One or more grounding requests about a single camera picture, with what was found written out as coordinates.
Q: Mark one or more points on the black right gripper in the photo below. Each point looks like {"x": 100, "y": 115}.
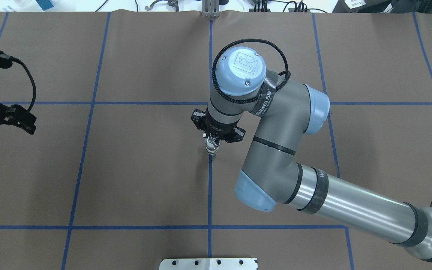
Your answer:
{"x": 216, "y": 128}

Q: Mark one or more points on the white PPR ball valve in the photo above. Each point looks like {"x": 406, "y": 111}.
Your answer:
{"x": 212, "y": 149}

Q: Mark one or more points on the chrome pipe fitting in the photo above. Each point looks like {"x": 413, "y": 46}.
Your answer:
{"x": 211, "y": 141}

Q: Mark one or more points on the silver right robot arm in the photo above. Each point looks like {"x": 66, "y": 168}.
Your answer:
{"x": 270, "y": 175}

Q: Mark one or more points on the aluminium frame post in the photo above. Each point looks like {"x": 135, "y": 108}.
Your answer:
{"x": 210, "y": 8}

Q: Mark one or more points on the white camera column base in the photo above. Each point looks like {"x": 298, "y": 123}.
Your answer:
{"x": 209, "y": 264}

